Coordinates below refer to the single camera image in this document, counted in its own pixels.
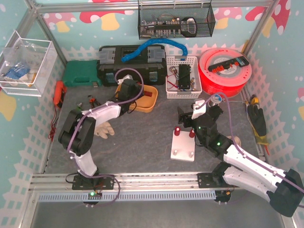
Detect small red spring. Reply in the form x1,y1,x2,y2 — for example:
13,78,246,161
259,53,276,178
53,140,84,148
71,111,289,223
144,90,153,97

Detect white peg base plate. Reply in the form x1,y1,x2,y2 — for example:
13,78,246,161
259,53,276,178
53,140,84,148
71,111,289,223
171,131,195,162

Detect white work glove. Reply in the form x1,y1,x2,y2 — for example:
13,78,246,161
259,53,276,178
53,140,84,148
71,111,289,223
94,122,114,139

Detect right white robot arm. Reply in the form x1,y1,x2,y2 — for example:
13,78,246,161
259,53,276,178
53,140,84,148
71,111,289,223
177,100,304,218

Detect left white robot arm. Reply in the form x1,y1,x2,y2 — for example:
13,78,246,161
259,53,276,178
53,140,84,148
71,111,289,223
58,67,144,179

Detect orange plastic tray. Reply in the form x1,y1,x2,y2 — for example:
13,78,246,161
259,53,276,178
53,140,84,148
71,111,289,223
114,85,158,114

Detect black toolbox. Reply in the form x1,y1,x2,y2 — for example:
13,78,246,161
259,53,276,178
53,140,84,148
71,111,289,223
96,44,167,86

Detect white perforated basket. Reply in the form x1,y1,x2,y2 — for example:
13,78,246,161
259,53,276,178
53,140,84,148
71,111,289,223
165,56,202,99

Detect green small tool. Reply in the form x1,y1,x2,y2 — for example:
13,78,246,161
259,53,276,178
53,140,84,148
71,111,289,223
76,102,83,111

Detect green plastic case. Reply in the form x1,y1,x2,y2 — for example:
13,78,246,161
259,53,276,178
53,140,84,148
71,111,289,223
62,60,102,87

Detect red filament spool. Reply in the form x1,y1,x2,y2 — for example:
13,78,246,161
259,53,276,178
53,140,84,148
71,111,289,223
198,47,252,98

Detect orange multimeter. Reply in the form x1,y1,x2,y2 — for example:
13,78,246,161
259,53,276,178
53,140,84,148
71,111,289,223
53,81,67,109

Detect black yellow work glove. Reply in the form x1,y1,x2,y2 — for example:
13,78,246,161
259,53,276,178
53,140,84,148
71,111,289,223
247,104,268,145

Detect black terminal strip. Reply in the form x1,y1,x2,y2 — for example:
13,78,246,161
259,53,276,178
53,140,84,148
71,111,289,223
208,56,249,73

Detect blue white glove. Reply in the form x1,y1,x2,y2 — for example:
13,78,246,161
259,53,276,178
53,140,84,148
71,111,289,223
4,62,30,81

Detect blue corrugated hose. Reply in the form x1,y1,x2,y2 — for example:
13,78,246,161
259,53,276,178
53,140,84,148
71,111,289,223
121,38,188,63

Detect solder wire spool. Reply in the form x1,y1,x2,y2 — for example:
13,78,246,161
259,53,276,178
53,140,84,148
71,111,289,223
210,94,223,105

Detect red handled pliers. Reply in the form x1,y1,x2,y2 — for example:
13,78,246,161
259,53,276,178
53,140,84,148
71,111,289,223
88,95,101,108

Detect yellow handled screwdriver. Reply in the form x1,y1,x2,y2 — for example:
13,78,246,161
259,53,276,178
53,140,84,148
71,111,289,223
228,94,260,106

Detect black wire mesh basket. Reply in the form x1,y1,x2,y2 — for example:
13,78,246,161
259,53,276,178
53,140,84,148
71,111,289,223
138,0,216,39

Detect clear acrylic wall box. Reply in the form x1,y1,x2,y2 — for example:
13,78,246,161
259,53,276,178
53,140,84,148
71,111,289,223
0,31,57,97

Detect aluminium rail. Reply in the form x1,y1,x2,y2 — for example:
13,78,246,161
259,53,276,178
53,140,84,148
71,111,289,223
30,170,283,192

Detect grey slotted cable duct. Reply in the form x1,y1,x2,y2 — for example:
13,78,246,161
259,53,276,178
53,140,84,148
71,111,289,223
38,190,216,202

